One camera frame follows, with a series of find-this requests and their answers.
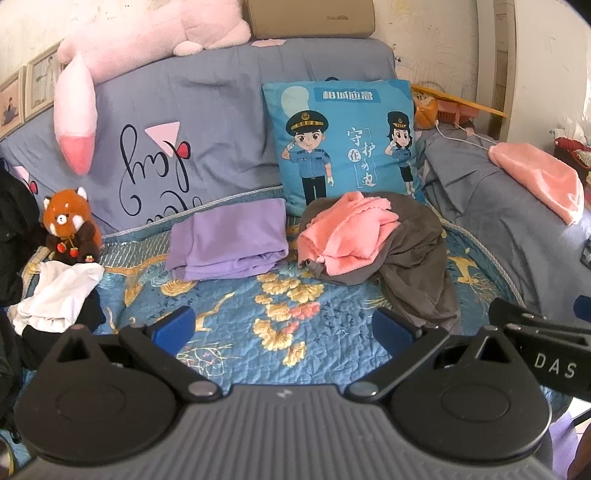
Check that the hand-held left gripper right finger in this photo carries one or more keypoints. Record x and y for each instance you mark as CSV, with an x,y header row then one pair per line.
x,y
390,328

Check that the red panda plush toy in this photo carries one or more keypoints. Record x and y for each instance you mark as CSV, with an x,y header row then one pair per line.
x,y
69,221

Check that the red patterned bag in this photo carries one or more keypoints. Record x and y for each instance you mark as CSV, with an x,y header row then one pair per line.
x,y
577,150

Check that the black clothing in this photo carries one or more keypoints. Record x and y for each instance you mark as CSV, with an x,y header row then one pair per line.
x,y
16,230

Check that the folded purple cloth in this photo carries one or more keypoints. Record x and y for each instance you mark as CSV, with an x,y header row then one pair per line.
x,y
226,240

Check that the blue cartoon print cushion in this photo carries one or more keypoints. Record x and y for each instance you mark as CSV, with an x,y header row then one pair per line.
x,y
341,138

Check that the blue gold floral quilt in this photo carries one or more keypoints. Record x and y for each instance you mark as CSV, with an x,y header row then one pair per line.
x,y
231,314

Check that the beige headboard cushion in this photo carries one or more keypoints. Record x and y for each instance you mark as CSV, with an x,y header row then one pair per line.
x,y
309,18

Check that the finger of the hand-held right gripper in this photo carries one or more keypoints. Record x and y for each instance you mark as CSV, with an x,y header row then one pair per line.
x,y
521,316

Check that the pink fleece towel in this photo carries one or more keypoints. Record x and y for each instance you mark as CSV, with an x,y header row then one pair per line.
x,y
341,230

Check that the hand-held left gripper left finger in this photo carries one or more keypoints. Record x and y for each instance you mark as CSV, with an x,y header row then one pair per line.
x,y
173,325

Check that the pink plastic basket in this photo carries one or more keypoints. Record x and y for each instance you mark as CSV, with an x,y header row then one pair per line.
x,y
455,113

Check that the grey-blue script print bedsheet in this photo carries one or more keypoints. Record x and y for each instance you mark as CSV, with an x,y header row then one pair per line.
x,y
207,106

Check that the framed picture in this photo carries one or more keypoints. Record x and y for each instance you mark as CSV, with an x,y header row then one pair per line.
x,y
11,104
42,83

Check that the pink folded towel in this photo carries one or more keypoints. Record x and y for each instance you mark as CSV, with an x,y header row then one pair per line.
x,y
540,180

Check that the pink plush toy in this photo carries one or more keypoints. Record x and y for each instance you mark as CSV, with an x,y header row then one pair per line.
x,y
138,41

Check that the orange bag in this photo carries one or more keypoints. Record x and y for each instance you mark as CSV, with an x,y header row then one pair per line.
x,y
425,110

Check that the grey-blue duvet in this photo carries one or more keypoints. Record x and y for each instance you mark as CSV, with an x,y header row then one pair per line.
x,y
485,207

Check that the dark grey garment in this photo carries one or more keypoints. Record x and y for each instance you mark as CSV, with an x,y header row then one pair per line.
x,y
415,263

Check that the white cloth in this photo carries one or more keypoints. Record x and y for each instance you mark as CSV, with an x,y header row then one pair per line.
x,y
55,290

